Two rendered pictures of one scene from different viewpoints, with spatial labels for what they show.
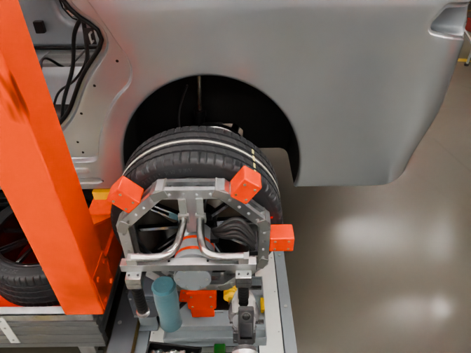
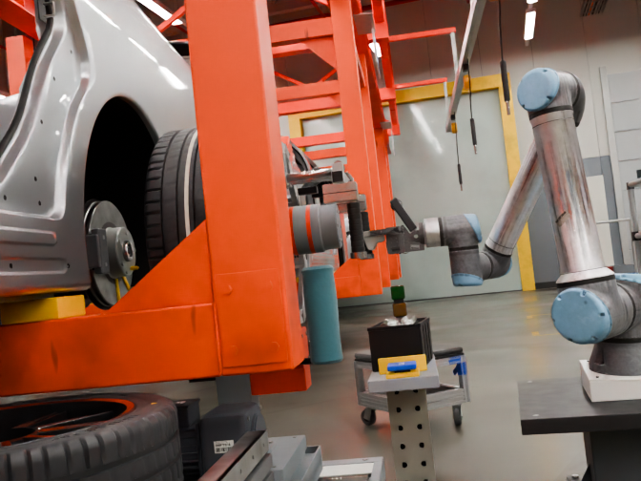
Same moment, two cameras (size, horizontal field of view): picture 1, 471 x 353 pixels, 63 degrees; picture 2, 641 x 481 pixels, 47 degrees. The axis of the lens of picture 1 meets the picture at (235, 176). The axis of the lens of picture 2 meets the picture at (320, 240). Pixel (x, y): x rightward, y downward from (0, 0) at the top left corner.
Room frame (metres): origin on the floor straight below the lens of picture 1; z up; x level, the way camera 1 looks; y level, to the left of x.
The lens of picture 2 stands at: (0.60, 2.27, 0.71)
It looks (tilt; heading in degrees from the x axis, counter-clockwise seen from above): 3 degrees up; 277
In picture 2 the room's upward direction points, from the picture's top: 6 degrees counter-clockwise
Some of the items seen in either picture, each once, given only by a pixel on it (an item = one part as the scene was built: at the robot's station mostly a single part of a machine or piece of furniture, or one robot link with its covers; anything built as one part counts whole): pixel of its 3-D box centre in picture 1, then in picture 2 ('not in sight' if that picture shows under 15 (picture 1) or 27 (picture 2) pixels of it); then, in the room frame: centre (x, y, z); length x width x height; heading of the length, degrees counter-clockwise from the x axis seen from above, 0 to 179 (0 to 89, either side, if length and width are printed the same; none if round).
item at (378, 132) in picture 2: not in sight; (369, 205); (1.21, -9.71, 1.75); 0.68 x 0.16 x 2.45; 0
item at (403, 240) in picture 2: (244, 336); (403, 238); (0.63, -0.02, 0.80); 0.12 x 0.08 x 0.09; 0
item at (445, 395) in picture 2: not in sight; (411, 386); (0.68, -1.14, 0.17); 0.43 x 0.36 x 0.34; 122
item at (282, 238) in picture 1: (280, 237); not in sight; (0.98, -0.17, 0.85); 0.09 x 0.08 x 0.07; 90
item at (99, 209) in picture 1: (101, 212); (113, 306); (1.30, 0.62, 0.69); 0.52 x 0.17 x 0.35; 0
